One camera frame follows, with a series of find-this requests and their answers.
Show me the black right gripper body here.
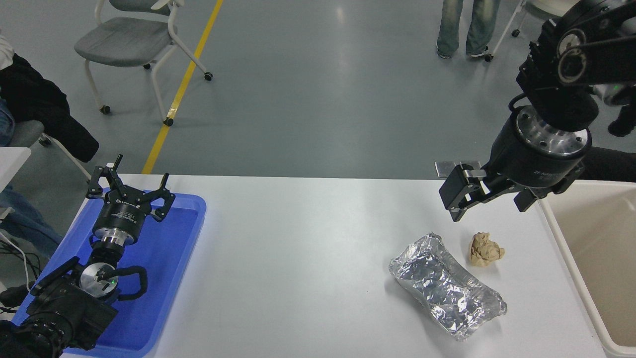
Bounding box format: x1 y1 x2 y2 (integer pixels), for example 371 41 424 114
483 115 592 190

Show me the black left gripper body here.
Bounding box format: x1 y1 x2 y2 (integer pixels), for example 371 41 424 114
93 191 153 240

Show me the silver foil plate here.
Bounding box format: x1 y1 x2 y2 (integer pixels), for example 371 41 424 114
389 232 508 342

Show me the crumpled tan paper ball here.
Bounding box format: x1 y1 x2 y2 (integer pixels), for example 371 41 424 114
470 232 505 268

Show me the blue plastic tray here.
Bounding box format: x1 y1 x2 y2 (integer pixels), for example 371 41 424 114
11 191 207 358

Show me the large pale plastic bin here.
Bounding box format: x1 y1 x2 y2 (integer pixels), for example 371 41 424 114
538 180 636 358

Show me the grey seat wheeled chair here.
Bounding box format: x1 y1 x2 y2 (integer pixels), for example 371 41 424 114
7 119 94 182

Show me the white side table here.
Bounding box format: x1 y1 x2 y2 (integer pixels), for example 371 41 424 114
0 147 32 192

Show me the person in jeans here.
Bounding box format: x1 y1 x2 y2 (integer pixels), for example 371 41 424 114
436 0 501 59

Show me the white cable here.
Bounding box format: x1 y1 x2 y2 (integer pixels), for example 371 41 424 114
0 231 31 291

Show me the white frame wheeled chair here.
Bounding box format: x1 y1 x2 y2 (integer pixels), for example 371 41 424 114
484 0 579 63

